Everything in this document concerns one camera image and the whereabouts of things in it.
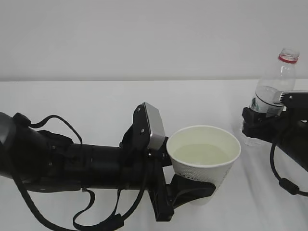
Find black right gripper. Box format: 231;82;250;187
241;107;308;170

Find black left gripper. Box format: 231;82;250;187
134;137;216;215

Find white paper cup green logo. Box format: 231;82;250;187
166;125;241;206

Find clear water bottle red label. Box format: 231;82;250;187
240;48;300;147

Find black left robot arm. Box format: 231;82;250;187
0;113;216;221

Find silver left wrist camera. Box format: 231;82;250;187
132;102;166;151

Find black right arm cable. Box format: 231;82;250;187
269;141;308;196

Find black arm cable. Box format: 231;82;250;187
269;141;308;196
4;113;150;229

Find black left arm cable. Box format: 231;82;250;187
4;113;150;229

